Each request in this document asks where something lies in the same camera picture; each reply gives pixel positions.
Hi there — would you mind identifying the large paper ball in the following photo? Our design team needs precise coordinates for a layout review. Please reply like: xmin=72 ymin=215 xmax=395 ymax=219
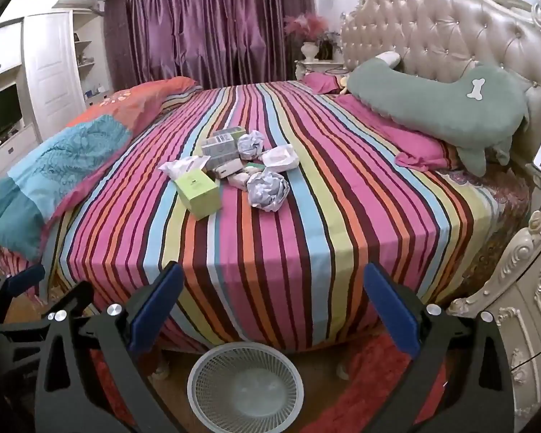
xmin=246 ymin=168 xmax=290 ymax=214

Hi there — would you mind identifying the vase with pink feathers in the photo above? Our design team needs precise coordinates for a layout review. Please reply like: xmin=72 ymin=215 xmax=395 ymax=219
xmin=284 ymin=13 xmax=328 ymax=62

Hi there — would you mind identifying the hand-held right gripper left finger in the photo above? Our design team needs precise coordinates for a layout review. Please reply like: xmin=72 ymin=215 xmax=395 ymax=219
xmin=35 ymin=262 xmax=185 ymax=433

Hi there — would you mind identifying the green tissue packet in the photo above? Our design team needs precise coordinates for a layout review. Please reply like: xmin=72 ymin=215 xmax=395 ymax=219
xmin=201 ymin=137 xmax=242 ymax=169

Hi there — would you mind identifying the striped bed sheet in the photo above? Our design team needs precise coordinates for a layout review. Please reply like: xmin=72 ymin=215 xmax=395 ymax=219
xmin=0 ymin=76 xmax=531 ymax=358

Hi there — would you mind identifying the ornate cream nightstand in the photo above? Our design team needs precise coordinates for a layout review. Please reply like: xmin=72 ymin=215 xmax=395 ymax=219
xmin=446 ymin=175 xmax=541 ymax=433

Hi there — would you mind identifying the small cream nightstand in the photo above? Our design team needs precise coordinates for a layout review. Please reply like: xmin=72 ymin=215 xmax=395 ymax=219
xmin=295 ymin=58 xmax=348 ymax=83

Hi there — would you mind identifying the blue and orange quilt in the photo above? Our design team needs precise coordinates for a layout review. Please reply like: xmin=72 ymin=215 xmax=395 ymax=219
xmin=0 ymin=76 xmax=200 ymax=261

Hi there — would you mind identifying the small paper ball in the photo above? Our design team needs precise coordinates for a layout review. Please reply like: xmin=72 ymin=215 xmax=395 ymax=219
xmin=237 ymin=130 xmax=264 ymax=160

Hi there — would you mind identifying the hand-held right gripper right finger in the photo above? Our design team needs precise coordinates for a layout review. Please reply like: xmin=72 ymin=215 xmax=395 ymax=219
xmin=364 ymin=263 xmax=517 ymax=433

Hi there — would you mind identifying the small plain white box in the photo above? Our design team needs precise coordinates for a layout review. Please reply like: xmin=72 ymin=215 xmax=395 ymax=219
xmin=227 ymin=172 xmax=254 ymax=191

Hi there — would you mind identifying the small white printed box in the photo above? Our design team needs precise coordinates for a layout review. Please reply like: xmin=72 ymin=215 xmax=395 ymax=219
xmin=214 ymin=126 xmax=247 ymax=144

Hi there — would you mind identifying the white wall cabinet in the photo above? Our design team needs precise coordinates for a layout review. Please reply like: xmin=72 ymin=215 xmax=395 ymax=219
xmin=0 ymin=17 xmax=42 ymax=182

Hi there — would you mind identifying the green tissue box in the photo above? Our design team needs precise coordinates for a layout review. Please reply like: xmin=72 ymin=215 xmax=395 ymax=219
xmin=158 ymin=155 xmax=223 ymax=222

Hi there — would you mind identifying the green plush pillow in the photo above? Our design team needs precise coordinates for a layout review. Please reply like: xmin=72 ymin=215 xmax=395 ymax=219
xmin=346 ymin=51 xmax=531 ymax=178

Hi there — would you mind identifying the white open shelf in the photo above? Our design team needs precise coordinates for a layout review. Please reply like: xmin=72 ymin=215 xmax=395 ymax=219
xmin=72 ymin=8 xmax=113 ymax=101

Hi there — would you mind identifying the large pink pillow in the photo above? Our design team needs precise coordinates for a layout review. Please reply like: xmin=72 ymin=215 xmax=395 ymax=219
xmin=334 ymin=92 xmax=461 ymax=172

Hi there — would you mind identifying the white wardrobe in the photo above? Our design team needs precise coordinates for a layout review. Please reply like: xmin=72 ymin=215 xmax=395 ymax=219
xmin=22 ymin=9 xmax=80 ymax=141

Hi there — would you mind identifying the dark flower arrangement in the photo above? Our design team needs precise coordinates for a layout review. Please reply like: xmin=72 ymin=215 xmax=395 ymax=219
xmin=318 ymin=31 xmax=344 ymax=62

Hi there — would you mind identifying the tufted beige headboard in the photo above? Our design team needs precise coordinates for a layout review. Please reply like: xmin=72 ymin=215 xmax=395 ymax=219
xmin=340 ymin=0 xmax=541 ymax=178

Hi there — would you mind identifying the crumpled white tissue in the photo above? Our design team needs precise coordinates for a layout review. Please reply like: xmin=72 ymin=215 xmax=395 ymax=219
xmin=259 ymin=143 xmax=299 ymax=173

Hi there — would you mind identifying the white mesh wastebasket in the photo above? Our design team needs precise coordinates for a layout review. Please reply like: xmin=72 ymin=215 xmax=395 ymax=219
xmin=187 ymin=342 xmax=305 ymax=433

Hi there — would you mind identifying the small pink pillow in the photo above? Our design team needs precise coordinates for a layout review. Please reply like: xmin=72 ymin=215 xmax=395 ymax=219
xmin=302 ymin=72 xmax=351 ymax=96

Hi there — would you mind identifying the purple curtain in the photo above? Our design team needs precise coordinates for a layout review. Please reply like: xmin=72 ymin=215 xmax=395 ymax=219
xmin=103 ymin=0 xmax=317 ymax=95

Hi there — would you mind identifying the red shaggy rug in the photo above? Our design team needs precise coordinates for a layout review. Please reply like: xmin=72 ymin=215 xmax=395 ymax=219
xmin=89 ymin=325 xmax=461 ymax=433

